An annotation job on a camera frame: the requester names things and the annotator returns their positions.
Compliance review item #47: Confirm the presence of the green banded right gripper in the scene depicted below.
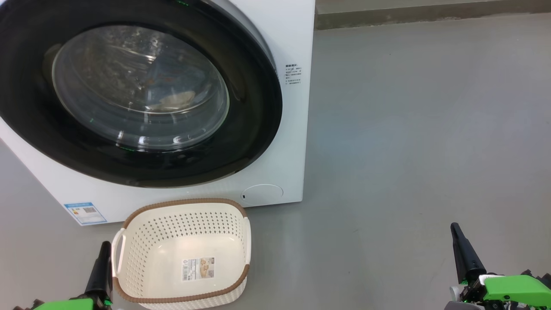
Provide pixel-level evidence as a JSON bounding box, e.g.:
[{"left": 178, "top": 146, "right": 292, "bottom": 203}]
[{"left": 446, "top": 222, "right": 551, "bottom": 310}]

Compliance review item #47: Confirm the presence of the blue energy label sticker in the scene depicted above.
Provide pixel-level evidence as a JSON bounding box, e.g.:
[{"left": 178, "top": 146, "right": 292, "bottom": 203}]
[{"left": 64, "top": 201, "right": 108, "bottom": 226}]

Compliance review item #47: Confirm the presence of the dark wall skirting board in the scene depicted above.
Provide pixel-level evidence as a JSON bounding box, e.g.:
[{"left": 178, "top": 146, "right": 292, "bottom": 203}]
[{"left": 315, "top": 0, "right": 551, "bottom": 31}]

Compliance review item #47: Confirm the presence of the small printed text label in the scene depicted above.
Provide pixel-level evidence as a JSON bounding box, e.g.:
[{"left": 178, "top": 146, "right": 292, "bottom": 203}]
[{"left": 284, "top": 65, "right": 303, "bottom": 86}]

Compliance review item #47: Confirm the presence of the glass washing machine door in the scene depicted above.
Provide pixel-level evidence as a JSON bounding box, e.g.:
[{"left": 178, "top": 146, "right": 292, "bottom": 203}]
[{"left": 0, "top": 0, "right": 283, "bottom": 188}]

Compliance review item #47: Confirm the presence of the white front-load washing machine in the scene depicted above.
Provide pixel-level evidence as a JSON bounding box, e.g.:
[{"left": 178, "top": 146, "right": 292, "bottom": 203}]
[{"left": 0, "top": 0, "right": 316, "bottom": 226}]

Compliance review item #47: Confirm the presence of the round drain filter cover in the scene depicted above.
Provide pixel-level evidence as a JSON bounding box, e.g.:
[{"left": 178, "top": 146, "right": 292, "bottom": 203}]
[{"left": 240, "top": 184, "right": 284, "bottom": 206}]

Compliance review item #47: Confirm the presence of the basket product label sticker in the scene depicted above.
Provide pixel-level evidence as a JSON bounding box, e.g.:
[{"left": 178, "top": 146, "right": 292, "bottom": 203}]
[{"left": 181, "top": 257, "right": 215, "bottom": 282}]

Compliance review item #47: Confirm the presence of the white perforated basket brown rim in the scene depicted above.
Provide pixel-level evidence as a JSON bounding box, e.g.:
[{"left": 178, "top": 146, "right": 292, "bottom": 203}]
[{"left": 111, "top": 198, "right": 251, "bottom": 310}]

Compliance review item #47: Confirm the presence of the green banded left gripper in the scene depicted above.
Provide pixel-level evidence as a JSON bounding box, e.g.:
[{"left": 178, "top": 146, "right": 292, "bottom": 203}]
[{"left": 13, "top": 241, "right": 113, "bottom": 310}]

